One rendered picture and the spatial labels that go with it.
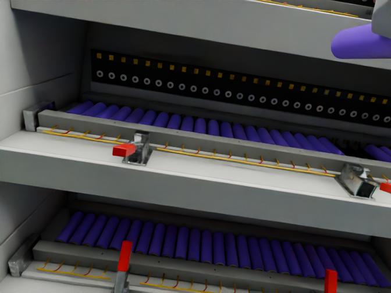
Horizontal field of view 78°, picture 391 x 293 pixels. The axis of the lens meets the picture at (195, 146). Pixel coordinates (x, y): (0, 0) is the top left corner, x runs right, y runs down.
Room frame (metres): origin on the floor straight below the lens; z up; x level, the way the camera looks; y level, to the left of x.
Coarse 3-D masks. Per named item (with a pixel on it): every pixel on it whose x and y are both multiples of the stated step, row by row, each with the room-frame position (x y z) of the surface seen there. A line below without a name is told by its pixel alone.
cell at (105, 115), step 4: (108, 108) 0.37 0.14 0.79; (112, 108) 0.38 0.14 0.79; (116, 108) 0.39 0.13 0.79; (104, 112) 0.36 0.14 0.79; (108, 112) 0.36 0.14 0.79; (112, 112) 0.37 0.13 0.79; (116, 112) 0.39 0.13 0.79; (96, 116) 0.34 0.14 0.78; (100, 116) 0.34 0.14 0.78; (104, 116) 0.35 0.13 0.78; (108, 116) 0.35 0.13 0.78
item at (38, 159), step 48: (0, 96) 0.27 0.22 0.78; (48, 96) 0.36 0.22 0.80; (144, 96) 0.43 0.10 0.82; (0, 144) 0.27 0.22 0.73; (48, 144) 0.29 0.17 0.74; (96, 144) 0.30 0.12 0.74; (96, 192) 0.28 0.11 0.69; (144, 192) 0.28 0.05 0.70; (192, 192) 0.27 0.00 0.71; (240, 192) 0.27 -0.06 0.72; (288, 192) 0.27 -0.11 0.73; (336, 192) 0.28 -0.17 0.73; (384, 192) 0.30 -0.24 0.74
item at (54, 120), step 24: (48, 120) 0.31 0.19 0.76; (72, 120) 0.31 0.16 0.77; (96, 120) 0.31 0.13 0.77; (168, 144) 0.32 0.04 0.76; (192, 144) 0.31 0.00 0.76; (216, 144) 0.31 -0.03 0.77; (240, 144) 0.31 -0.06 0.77; (264, 144) 0.32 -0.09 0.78; (288, 168) 0.30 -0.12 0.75; (336, 168) 0.32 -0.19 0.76; (384, 168) 0.32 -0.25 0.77
